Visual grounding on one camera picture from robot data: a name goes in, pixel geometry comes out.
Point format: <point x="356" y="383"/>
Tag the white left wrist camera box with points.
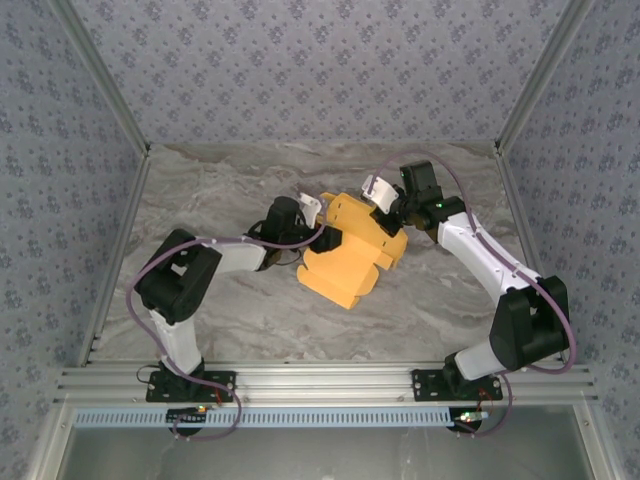
<point x="307" y="205"/>

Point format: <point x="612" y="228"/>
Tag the small controller circuit board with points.
<point x="187" y="416"/>
<point x="467" y="419"/>

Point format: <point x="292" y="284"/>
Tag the slanted aluminium frame post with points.
<point x="100" y="75"/>
<point x="545" y="75"/>

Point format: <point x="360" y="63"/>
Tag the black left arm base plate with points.
<point x="220" y="387"/>

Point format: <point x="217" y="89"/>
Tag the wide aluminium frame rail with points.
<point x="320" y="382"/>

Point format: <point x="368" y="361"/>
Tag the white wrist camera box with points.
<point x="380" y="192"/>
<point x="307" y="205"/>

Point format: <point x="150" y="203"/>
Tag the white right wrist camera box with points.
<point x="380" y="192"/>

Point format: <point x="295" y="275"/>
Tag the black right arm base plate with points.
<point x="425" y="387"/>

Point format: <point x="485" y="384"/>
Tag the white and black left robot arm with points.
<point x="175" y="285"/>

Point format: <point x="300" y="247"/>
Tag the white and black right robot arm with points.
<point x="520" y="320"/>

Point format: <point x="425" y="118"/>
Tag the yellow paper box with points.
<point x="350" y="255"/>

